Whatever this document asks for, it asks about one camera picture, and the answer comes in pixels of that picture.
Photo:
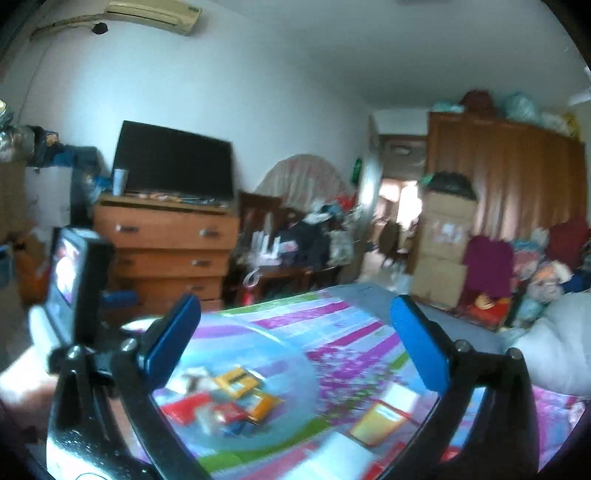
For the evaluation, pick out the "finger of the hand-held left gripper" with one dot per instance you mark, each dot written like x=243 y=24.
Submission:
x=120 y=300

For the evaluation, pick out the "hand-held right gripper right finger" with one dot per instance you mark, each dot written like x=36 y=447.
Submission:
x=422 y=346

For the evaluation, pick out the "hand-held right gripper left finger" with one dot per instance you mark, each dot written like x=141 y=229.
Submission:
x=171 y=341

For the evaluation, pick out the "white printed packet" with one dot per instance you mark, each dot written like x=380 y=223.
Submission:
x=398 y=394

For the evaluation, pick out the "white and red snack packet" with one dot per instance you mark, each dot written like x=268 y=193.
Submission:
x=189 y=401

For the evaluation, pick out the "yellow snack packet black stripe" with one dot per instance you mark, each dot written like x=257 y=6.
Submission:
x=236 y=382

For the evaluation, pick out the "yellow snack packet white label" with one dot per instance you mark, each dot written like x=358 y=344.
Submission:
x=265 y=405

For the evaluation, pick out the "clear blue plastic basin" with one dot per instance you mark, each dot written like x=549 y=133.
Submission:
x=295 y=369

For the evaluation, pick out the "person's left forearm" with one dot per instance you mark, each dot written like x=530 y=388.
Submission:
x=23 y=387

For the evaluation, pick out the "cardboard box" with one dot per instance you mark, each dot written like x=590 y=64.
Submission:
x=441 y=242
x=450 y=205
x=436 y=281

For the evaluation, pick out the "red gift box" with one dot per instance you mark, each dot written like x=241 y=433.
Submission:
x=485 y=305

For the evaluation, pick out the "wooden dresser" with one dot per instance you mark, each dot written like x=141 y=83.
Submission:
x=175 y=249

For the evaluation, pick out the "orange box with red edges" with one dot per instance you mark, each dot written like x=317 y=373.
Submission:
x=381 y=420

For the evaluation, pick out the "maroon cloth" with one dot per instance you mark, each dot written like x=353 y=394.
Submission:
x=489 y=267

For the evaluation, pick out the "dark chair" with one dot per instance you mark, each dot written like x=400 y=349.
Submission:
x=392 y=242

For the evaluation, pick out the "grey cup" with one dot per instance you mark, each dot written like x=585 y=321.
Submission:
x=119 y=181

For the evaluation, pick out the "grey pillow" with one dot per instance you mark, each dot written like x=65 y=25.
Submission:
x=554 y=341

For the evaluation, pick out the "dark wooden desk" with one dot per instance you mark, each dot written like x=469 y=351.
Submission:
x=286 y=274

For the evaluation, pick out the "white router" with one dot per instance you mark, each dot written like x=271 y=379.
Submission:
x=268 y=247

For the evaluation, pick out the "pile of colourful clothes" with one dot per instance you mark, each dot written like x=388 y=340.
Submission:
x=547 y=272

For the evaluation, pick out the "black television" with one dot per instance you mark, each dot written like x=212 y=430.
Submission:
x=173 y=159

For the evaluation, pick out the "pile of dark clothes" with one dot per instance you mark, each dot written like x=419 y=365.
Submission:
x=309 y=240

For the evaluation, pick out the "black bag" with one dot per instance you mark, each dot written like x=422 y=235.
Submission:
x=450 y=182

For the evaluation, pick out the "green bag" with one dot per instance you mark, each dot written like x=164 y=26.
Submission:
x=356 y=170

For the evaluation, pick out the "wooden wardrobe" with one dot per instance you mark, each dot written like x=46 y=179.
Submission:
x=508 y=175

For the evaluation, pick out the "floral fabric arch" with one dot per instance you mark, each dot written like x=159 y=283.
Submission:
x=304 y=177

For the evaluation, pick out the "light blue bag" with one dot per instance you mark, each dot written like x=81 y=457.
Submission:
x=519 y=106

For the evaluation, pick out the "air conditioner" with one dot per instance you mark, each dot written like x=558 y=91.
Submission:
x=152 y=11

